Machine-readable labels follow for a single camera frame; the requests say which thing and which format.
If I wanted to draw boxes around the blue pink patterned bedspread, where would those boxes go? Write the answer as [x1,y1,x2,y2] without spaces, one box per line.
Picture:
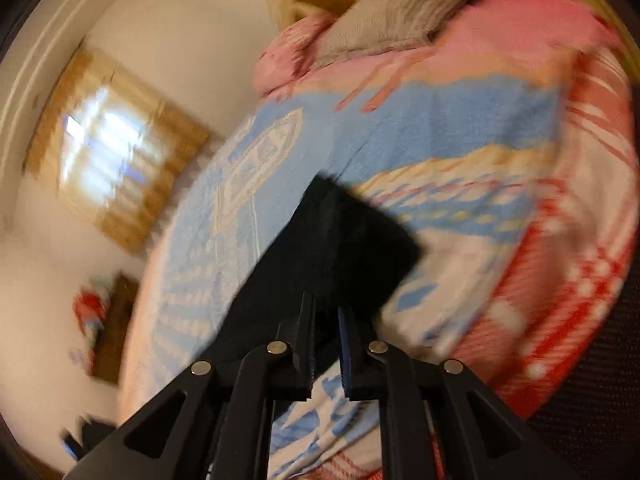
[117,0,639,480]

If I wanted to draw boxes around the black pants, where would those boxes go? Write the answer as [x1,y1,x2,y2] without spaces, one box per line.
[204,176,421,388]

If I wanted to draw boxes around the pink floral pillow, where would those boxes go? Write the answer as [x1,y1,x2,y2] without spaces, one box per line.
[253,12,336,96]

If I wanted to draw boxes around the dark wooden desk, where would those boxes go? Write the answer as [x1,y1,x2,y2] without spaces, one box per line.
[89,273,139,386]

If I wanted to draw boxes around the red gift bag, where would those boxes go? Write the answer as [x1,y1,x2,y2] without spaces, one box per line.
[73,276,113,350]

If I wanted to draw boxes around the beige patterned window curtain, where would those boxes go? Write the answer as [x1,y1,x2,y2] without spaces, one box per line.
[25,46,210,254]

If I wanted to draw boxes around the striped grey pillow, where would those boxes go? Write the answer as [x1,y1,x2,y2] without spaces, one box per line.
[314,0,473,70]

